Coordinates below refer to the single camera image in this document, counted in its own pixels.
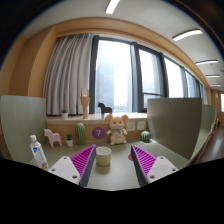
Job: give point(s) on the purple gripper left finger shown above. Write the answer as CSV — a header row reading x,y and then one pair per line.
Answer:
x,y
77,168

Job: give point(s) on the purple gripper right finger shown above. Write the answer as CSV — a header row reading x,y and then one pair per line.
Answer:
x,y
150,168

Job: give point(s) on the clear plastic water bottle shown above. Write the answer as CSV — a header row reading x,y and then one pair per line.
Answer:
x,y
38,153

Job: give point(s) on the pale yellow cup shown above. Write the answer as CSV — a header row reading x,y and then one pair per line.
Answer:
x,y
103,156

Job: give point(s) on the small potted plant on desk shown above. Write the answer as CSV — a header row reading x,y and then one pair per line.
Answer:
x,y
69,140

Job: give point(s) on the round green ceramic cactus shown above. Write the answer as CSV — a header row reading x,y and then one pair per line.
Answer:
x,y
145,136

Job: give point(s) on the tall green ceramic cactus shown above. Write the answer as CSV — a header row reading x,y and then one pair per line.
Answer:
x,y
80,133

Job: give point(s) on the purple round number seven sign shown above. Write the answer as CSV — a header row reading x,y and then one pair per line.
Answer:
x,y
98,132

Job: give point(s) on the pink wooden horse figure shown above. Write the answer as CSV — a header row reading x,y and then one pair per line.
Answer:
x,y
53,137

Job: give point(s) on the beige plush mouse toy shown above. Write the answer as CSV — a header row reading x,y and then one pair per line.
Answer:
x,y
116,130

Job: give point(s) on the small potted plant on sill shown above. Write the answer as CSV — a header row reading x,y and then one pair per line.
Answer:
x,y
64,113

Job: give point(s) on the green right desk partition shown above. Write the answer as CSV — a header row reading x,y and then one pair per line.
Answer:
x,y
175,123

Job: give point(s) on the green desk partition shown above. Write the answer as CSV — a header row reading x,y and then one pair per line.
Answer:
x,y
21,117
175,123

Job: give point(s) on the black horse figure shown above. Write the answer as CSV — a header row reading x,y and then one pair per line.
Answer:
x,y
104,109

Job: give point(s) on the wooden hand model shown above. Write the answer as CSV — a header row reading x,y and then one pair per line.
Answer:
x,y
85,100

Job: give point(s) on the green left desk partition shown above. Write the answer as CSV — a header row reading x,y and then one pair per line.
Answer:
x,y
21,117

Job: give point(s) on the grey white curtain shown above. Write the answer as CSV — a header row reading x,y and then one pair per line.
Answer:
x,y
67,74

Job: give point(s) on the white wall socket plate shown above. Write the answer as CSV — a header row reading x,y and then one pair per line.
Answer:
x,y
130,126
141,125

